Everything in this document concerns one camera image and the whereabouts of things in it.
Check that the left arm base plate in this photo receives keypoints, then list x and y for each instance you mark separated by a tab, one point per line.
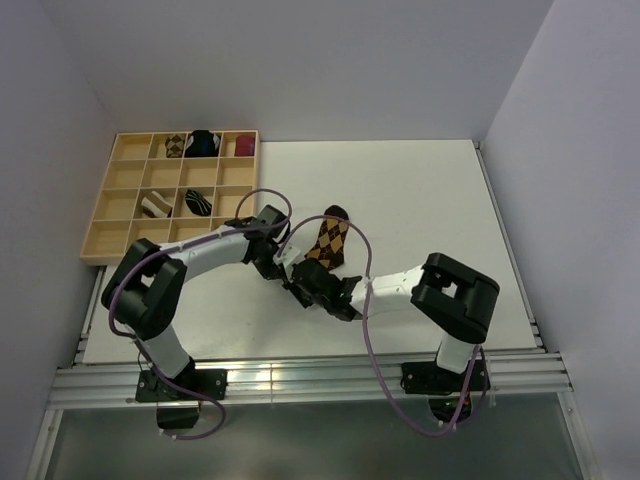
179	401

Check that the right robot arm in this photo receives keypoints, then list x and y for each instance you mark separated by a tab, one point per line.
455	297

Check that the black white striped sock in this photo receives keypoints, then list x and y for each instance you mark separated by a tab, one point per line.
199	202

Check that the tan brown striped sock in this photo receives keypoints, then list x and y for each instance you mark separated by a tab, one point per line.
154	205

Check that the rolled black blue sock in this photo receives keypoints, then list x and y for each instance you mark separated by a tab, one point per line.
202	143

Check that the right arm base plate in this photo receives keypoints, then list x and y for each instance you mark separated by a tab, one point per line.
443	387

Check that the brown argyle sock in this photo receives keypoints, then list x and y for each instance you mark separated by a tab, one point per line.
328	249

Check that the rolled argyle sock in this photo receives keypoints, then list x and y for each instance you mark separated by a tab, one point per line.
174	145

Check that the aluminium rail frame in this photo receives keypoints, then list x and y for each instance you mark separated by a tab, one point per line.
303	400

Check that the rolled red sock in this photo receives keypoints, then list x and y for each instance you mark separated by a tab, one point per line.
245	145

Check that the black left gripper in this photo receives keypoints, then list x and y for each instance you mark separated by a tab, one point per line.
272	271

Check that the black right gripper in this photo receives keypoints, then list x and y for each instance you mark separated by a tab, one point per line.
294	286

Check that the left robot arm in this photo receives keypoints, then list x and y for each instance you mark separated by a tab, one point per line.
143	293

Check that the wooden compartment tray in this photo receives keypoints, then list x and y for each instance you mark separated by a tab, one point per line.
137	164

